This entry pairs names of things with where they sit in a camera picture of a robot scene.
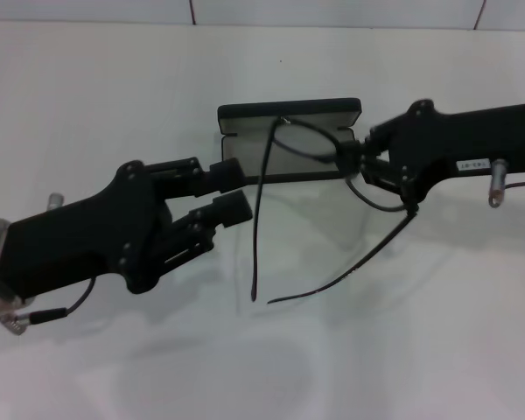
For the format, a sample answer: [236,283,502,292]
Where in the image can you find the grey left gripper cable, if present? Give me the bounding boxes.
[8,275,97,336]

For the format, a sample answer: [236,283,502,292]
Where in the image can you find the grey right gripper cable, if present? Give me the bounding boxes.
[488,159,525,207]

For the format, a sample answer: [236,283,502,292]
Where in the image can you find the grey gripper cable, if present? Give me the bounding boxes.
[8,275,97,336]
[488,159,525,207]

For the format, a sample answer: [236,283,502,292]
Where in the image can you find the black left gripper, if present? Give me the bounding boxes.
[0,160,172,295]

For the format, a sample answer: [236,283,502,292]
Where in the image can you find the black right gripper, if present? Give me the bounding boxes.
[339,99,525,207]

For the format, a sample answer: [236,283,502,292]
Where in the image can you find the black glasses case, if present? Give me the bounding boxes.
[217,96,363,185]

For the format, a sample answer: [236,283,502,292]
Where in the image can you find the black glasses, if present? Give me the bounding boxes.
[249,116,421,305]

